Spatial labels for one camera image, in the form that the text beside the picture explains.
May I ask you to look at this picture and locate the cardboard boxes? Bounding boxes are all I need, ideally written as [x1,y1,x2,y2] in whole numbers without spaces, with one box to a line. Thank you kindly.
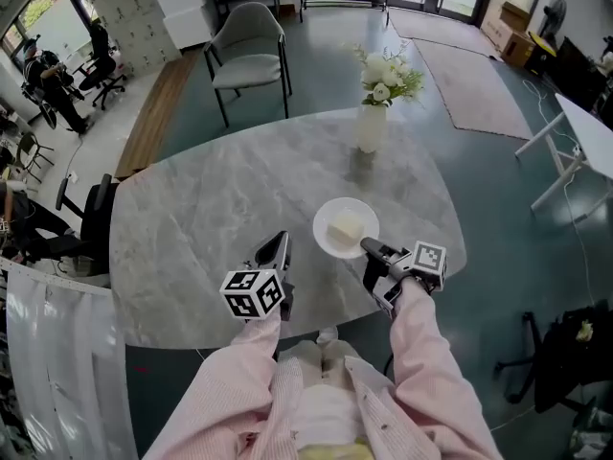
[480,0,536,69]

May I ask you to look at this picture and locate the grey upholstered armchair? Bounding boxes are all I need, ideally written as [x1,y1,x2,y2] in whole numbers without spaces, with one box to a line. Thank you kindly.
[203,1,293,128]

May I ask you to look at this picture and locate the white floor cable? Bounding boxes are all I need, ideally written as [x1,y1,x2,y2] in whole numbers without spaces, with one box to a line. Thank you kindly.
[521,78,600,306]

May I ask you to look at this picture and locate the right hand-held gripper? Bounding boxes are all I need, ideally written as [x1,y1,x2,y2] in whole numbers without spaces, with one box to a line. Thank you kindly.
[359,236,448,320]

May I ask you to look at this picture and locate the yellow-topped black bin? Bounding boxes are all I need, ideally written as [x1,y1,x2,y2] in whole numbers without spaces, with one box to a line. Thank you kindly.
[524,30,559,74]

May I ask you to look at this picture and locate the white folding table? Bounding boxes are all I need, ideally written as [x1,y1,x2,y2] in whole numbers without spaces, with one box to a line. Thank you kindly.
[514,92,613,213]

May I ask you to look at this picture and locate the grey marble table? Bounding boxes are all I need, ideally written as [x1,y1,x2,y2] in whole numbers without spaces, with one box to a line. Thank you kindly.
[108,106,468,350]

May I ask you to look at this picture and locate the black standing fan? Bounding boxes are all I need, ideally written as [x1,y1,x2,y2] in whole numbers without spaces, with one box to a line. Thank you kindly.
[538,0,569,52]

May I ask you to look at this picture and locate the small black chair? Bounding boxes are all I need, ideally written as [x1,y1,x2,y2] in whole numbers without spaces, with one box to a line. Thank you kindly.
[16,131,57,184]

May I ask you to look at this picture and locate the black flat panel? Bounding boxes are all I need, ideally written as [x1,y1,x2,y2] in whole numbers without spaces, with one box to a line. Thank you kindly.
[555,35,609,109]

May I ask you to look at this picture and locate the black office chair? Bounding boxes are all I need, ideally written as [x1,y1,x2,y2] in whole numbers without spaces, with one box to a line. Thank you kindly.
[495,307,613,419]
[79,19,128,111]
[55,172,121,277]

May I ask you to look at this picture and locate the person's left forearm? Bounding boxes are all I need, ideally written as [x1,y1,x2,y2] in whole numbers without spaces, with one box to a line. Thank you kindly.
[143,311,284,460]

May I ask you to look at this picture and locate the white ribbed vase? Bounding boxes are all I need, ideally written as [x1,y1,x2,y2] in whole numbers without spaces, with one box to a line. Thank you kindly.
[356,103,388,155]

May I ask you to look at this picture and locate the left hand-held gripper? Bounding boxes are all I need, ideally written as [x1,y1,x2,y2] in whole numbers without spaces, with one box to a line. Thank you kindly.
[219,230,295,324]

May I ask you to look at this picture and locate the pale yellow food block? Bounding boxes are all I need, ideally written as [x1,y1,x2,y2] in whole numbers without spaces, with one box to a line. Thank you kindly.
[327,210,366,246]

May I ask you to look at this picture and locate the person's pink striped shirt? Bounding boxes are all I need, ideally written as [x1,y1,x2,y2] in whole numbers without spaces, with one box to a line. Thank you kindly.
[258,355,432,460]

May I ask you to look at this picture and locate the white flower bouquet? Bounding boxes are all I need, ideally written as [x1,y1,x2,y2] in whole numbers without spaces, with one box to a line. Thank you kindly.
[352,40,426,109]

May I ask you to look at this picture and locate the white chest box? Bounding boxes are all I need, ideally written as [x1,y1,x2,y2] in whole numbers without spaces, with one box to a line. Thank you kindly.
[151,0,215,52]

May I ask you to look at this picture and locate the white locker cabinet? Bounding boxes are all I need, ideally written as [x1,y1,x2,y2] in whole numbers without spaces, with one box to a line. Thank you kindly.
[83,0,183,74]

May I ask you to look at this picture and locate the large beige rug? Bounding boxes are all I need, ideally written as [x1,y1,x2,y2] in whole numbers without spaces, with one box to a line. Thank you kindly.
[411,38,534,142]

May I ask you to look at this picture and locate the small beige rug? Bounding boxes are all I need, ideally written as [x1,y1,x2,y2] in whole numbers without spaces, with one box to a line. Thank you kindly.
[387,7,499,59]

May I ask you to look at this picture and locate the person's right forearm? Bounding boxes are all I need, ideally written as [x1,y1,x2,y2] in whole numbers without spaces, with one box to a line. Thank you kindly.
[388,278,504,460]

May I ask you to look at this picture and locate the white plastic sheets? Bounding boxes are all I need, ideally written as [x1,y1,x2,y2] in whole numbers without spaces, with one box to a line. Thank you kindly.
[4,268,140,460]

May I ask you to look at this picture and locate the white round plate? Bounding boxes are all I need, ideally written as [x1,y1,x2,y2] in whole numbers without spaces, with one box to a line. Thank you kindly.
[312,196,381,261]

